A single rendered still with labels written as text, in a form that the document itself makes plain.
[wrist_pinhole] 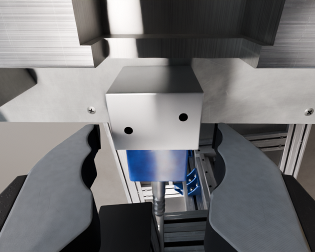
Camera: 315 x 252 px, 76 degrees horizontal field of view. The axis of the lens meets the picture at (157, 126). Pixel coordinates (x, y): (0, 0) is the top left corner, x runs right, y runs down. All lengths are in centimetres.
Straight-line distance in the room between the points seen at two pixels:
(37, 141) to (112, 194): 59
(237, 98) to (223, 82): 2
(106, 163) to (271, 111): 118
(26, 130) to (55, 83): 118
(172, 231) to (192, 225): 4
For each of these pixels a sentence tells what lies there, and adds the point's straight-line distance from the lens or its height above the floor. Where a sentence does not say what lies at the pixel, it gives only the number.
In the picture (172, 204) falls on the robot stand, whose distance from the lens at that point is 120.
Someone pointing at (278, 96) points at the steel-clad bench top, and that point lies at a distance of 19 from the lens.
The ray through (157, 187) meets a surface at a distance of 17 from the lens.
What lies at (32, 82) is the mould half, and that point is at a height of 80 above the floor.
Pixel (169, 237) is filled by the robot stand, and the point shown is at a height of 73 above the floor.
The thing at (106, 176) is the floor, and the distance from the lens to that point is 138.
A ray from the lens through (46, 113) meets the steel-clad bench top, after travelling 19.
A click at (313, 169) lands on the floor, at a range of 159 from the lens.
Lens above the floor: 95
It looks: 59 degrees down
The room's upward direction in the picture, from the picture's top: 178 degrees counter-clockwise
